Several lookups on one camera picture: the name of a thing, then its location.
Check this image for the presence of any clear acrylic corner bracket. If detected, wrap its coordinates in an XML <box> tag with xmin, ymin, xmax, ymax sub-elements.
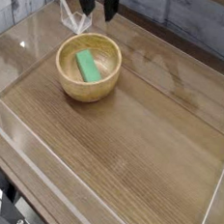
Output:
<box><xmin>60</xmin><ymin>0</ymin><xmax>92</xmax><ymax>35</ymax></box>

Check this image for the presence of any black metal bracket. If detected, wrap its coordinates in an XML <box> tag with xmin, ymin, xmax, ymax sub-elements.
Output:
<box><xmin>0</xmin><ymin>193</ymin><xmax>27</xmax><ymax>224</ymax></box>

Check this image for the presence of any clear acrylic tray wall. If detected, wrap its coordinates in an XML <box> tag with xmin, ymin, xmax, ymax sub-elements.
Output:
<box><xmin>0</xmin><ymin>88</ymin><xmax>224</xmax><ymax>224</ymax></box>

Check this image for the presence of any green rectangular block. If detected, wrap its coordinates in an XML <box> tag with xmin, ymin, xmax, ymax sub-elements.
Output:
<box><xmin>75</xmin><ymin>49</ymin><xmax>101</xmax><ymax>83</ymax></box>

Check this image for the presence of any round wooden bowl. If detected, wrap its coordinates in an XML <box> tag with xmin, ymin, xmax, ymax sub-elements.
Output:
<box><xmin>56</xmin><ymin>33</ymin><xmax>122</xmax><ymax>102</ymax></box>

